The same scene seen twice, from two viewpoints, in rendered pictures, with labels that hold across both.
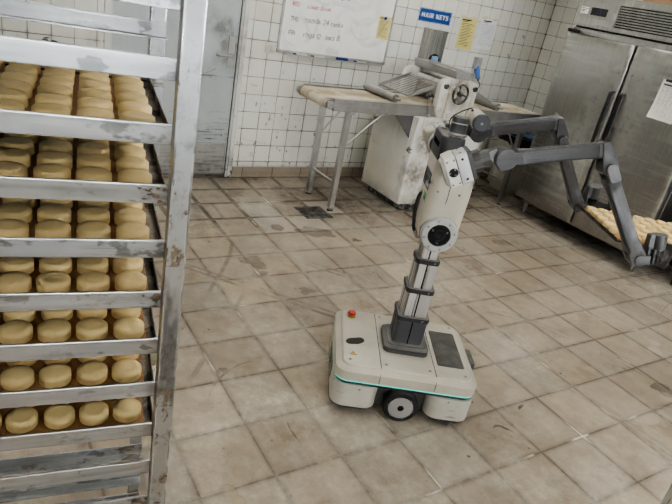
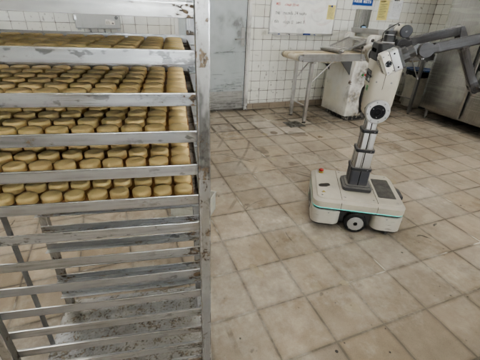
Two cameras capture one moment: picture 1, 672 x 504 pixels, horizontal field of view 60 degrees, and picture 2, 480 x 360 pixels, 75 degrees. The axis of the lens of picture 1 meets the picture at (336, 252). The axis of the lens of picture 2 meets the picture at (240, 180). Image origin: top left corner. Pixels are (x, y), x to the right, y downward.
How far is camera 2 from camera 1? 35 cm
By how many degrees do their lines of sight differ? 12
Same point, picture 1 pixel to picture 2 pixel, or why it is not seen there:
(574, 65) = (459, 16)
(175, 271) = (203, 71)
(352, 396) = (324, 216)
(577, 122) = not seen: hidden behind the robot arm
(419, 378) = (366, 204)
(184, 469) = (228, 256)
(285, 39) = (273, 26)
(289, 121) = (277, 74)
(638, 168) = not seen: outside the picture
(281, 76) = (271, 48)
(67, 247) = (129, 56)
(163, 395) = (203, 171)
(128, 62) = not seen: outside the picture
